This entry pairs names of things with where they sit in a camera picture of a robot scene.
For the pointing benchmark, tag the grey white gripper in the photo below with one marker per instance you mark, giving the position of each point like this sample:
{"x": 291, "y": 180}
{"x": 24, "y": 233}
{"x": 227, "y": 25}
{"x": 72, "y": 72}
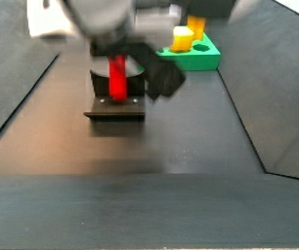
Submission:
{"x": 119, "y": 23}

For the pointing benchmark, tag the yellow star block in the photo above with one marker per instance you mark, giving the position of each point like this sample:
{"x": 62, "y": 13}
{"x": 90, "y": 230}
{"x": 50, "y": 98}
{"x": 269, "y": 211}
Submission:
{"x": 196, "y": 25}

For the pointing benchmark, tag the red double-square block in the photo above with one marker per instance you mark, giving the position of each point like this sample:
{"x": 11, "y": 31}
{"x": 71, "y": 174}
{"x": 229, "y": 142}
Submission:
{"x": 118, "y": 79}

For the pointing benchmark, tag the green shape sorter board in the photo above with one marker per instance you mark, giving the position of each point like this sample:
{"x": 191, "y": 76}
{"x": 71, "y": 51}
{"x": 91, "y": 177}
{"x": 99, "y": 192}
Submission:
{"x": 202, "y": 58}

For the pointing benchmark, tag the yellow pentagon block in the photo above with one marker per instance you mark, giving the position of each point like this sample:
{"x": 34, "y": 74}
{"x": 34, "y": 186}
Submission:
{"x": 183, "y": 39}

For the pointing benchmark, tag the black curved holder stand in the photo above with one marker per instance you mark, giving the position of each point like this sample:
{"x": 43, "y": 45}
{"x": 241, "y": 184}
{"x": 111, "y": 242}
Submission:
{"x": 104, "y": 106}

